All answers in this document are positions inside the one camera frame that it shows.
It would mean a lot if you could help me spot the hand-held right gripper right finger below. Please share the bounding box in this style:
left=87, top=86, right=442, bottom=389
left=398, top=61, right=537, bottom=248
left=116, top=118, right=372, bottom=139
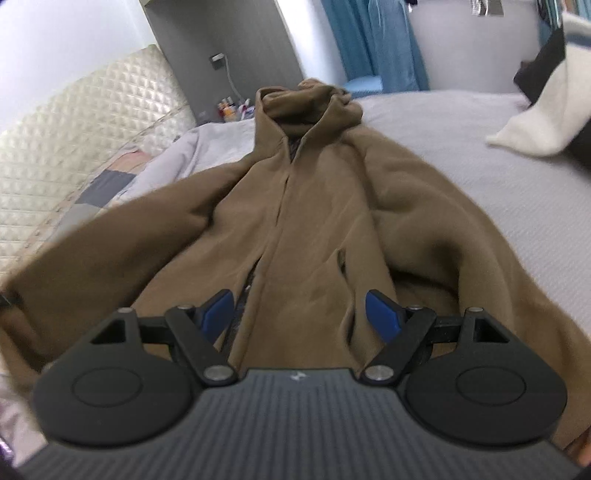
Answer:
left=360, top=289, right=511, bottom=386

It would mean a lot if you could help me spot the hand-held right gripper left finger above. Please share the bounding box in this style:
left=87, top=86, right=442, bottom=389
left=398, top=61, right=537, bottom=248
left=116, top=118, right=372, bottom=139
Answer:
left=90, top=289, right=238, bottom=386

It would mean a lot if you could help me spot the brown hoodie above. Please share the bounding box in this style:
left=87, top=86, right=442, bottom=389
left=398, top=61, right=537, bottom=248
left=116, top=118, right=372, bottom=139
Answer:
left=0, top=78, right=591, bottom=467

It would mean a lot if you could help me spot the patchwork pillow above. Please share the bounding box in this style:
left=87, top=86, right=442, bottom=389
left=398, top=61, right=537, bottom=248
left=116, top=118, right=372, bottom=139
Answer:
left=69, top=148, right=153, bottom=227

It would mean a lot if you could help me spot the lavender duvet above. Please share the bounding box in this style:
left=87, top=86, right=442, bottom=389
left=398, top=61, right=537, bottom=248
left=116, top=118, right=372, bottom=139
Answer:
left=0, top=117, right=257, bottom=467

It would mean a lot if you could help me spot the cream quilted headboard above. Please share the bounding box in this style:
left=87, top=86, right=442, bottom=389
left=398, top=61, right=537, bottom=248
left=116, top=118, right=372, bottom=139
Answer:
left=0, top=44, right=197, bottom=278

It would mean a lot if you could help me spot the cluster of small bottles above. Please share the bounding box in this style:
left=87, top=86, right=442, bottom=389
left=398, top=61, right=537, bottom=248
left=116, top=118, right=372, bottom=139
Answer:
left=217, top=97, right=254, bottom=121

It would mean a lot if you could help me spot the white sweater with blue stripe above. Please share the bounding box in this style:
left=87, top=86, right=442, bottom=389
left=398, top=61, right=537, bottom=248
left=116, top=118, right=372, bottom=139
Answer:
left=485, top=9, right=591, bottom=158

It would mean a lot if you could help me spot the blue curtain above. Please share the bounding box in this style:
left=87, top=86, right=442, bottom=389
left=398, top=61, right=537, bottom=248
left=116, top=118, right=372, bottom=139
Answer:
left=321, top=0, right=430, bottom=93

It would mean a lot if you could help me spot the grey wardrobe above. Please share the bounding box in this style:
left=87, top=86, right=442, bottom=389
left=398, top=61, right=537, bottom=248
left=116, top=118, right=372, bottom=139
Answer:
left=141, top=0, right=305, bottom=125

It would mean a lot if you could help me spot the white charger cable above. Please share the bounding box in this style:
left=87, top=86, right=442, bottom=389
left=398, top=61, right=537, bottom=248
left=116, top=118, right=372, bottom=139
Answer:
left=224, top=58, right=245, bottom=104

